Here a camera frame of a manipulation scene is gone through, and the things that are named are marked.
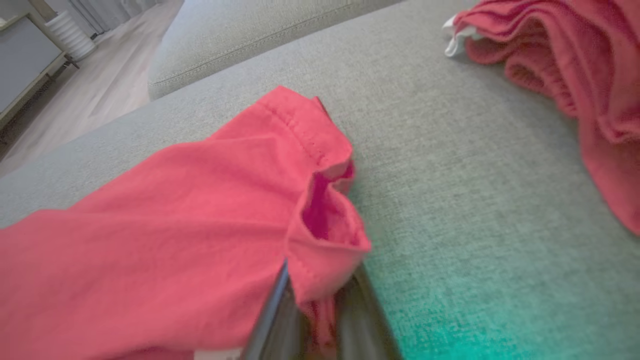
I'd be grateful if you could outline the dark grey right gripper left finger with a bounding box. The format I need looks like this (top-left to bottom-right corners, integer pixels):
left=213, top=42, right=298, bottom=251
left=240, top=260, right=306, bottom=360

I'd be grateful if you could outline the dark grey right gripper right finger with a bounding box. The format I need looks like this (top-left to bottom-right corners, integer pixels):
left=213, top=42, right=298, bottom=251
left=335, top=265, right=404, bottom=360

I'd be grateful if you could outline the red Bulls 23 jersey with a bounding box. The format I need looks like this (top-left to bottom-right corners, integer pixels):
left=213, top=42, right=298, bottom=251
left=0, top=85, right=372, bottom=360

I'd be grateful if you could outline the light grey sofa seat cushion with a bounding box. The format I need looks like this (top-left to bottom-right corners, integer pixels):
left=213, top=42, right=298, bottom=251
left=147, top=0, right=403, bottom=101

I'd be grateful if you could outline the crumpled red garment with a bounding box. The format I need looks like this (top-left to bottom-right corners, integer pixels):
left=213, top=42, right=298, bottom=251
left=442, top=0, right=640, bottom=237

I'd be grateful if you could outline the white ribbed planter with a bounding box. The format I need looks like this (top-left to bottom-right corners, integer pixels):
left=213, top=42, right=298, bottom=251
left=45, top=11, right=97, bottom=62

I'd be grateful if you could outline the grey pleated curtain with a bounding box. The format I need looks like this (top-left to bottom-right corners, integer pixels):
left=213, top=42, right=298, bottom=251
left=50, top=0, right=166, bottom=39

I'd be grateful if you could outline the grey sideboard cabinet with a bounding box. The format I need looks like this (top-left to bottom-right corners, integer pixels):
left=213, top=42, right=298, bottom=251
left=0, top=12, right=79, bottom=129

